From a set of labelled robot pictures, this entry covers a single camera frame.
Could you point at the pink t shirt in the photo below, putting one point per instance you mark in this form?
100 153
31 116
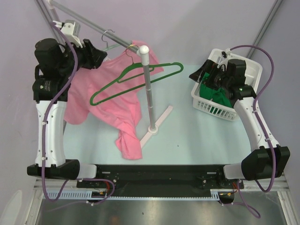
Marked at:
122 112

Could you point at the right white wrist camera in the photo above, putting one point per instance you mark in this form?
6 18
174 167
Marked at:
226 56

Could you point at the green t shirt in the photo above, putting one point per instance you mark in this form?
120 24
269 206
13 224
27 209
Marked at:
217 96

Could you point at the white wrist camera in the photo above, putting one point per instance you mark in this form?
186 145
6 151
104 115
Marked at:
226 56
71 29

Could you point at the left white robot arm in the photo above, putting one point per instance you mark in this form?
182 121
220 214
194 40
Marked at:
56 62

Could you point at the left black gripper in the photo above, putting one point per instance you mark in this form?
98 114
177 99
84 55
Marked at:
93 57

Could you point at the grey clothes rack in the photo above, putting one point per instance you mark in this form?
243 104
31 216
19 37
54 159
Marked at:
154 124

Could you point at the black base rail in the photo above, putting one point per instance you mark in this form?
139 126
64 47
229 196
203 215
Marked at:
165 180

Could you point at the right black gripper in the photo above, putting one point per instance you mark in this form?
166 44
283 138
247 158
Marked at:
208 65

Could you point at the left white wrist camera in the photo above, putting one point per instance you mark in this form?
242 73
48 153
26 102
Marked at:
71 29

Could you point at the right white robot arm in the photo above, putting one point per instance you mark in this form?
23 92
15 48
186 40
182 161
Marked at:
267 158

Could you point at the white plastic basket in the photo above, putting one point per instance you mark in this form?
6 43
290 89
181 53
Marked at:
211 105

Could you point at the light green wire hanger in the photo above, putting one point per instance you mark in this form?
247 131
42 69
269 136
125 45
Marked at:
110 40

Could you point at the green hanger with gold hook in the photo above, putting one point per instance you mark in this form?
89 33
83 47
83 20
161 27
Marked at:
131 79

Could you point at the white cable duct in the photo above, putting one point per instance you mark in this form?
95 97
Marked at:
94 196

